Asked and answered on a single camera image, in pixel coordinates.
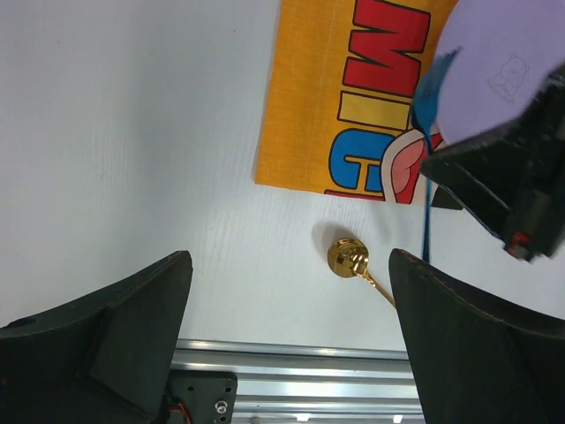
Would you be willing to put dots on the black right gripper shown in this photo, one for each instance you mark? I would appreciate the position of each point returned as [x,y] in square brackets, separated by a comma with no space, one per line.
[511,178]

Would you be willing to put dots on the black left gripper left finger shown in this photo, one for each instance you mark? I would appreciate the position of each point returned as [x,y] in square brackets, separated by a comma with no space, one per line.
[102,358]

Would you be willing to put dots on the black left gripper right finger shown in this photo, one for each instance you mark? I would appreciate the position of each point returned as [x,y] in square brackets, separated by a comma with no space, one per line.
[475,357]

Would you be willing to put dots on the lilac plate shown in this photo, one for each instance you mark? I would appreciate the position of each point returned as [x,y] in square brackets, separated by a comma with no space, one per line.
[507,48]

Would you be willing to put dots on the orange Mickey Mouse cloth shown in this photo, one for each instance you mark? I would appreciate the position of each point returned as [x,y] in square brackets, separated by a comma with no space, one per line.
[337,117]

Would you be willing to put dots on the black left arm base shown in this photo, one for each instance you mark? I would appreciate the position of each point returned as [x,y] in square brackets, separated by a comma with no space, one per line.
[198,397]

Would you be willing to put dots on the gold ornate spoon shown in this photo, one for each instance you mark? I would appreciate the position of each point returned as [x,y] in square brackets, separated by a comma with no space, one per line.
[348,258]

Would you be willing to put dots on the aluminium frame rail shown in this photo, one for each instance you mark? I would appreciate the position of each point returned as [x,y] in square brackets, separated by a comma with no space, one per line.
[304,384]

